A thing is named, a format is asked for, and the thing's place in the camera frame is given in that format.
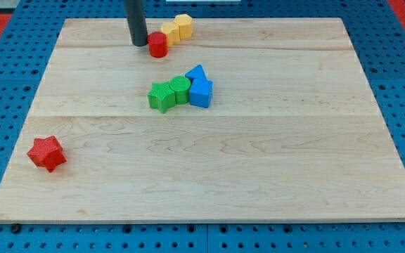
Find green star block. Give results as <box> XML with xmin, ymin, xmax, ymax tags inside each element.
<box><xmin>148</xmin><ymin>82</ymin><xmax>176</xmax><ymax>113</ymax></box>

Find red star block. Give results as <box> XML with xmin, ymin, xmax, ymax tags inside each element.
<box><xmin>27</xmin><ymin>136</ymin><xmax>67</xmax><ymax>173</ymax></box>

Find blue cube block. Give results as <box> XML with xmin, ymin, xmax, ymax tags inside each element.
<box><xmin>189</xmin><ymin>79</ymin><xmax>213</xmax><ymax>108</ymax></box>

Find green cylinder block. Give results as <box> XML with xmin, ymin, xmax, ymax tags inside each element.
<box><xmin>169</xmin><ymin>76</ymin><xmax>191</xmax><ymax>105</ymax></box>

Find blue triangle block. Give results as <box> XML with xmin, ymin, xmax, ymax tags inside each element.
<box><xmin>185</xmin><ymin>64</ymin><xmax>207</xmax><ymax>82</ymax></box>

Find light wooden board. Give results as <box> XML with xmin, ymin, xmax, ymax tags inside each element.
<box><xmin>0</xmin><ymin>18</ymin><xmax>405</xmax><ymax>224</ymax></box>

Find red cylinder block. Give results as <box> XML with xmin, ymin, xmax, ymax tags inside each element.
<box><xmin>147</xmin><ymin>32</ymin><xmax>168</xmax><ymax>58</ymax></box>

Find yellow pentagon block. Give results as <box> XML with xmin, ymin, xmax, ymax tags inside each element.
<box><xmin>160</xmin><ymin>22</ymin><xmax>181</xmax><ymax>47</ymax></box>

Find yellow hexagon block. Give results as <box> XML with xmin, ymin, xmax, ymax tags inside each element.
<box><xmin>174</xmin><ymin>14</ymin><xmax>193</xmax><ymax>40</ymax></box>

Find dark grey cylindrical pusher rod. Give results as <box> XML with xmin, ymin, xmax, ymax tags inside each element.
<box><xmin>123</xmin><ymin>0</ymin><xmax>148</xmax><ymax>46</ymax></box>

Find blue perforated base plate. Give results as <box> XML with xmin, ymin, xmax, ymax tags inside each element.
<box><xmin>0</xmin><ymin>0</ymin><xmax>405</xmax><ymax>252</ymax></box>

